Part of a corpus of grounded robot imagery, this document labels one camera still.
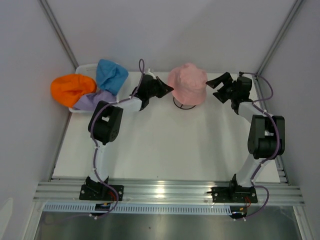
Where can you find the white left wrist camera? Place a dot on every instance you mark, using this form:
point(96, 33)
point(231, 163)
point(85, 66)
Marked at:
point(150, 73)

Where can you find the black wire hat stand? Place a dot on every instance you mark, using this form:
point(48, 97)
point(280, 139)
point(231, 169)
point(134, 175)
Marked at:
point(181, 106)

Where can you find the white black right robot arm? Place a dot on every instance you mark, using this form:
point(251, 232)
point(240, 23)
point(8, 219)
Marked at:
point(266, 138)

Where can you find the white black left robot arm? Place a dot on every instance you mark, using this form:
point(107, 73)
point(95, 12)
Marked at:
point(104, 128)

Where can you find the orange bucket hat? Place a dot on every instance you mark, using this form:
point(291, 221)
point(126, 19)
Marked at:
point(68, 89)

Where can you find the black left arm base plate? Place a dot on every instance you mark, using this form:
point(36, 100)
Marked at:
point(101, 193)

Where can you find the white slotted cable duct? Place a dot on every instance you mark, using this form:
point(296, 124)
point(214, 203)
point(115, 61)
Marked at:
point(134, 208)

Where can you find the lavender bucket hat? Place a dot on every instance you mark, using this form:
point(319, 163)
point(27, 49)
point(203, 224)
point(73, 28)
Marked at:
point(89, 102)

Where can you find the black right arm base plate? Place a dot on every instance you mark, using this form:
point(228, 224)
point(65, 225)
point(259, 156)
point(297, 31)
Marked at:
point(236, 194)

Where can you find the blue bucket hat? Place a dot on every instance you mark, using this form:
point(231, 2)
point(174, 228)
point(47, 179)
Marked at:
point(110, 76)

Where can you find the pink bucket hat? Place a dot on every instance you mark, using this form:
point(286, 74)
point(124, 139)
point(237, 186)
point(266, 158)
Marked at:
point(189, 84)

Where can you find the aluminium mounting rail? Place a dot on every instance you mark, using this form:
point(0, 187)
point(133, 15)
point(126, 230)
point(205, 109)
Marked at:
point(146, 191)

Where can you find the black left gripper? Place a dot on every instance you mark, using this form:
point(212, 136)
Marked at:
point(164, 89)

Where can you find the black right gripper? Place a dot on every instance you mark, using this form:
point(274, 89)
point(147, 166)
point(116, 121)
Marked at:
point(226, 77)

